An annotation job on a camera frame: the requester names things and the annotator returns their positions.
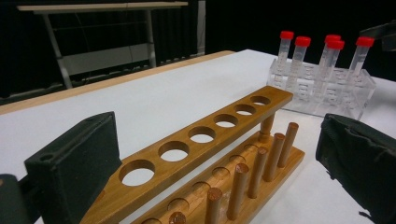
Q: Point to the white metal frame desk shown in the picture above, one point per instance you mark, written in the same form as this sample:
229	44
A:
93	6

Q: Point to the wooden test tube rack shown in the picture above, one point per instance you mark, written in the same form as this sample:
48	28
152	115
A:
278	96

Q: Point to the grey metal post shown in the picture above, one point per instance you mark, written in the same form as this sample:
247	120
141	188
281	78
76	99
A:
201	28

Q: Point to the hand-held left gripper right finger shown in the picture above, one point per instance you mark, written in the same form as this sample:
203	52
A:
364	161

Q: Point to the clear acrylic tube rack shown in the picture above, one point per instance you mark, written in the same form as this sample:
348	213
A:
342	102

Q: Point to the clear tube with red cap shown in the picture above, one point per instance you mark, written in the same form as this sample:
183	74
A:
358	62
330	62
332	38
298	62
285	53

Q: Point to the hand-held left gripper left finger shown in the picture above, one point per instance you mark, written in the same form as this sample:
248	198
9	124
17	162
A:
74	168

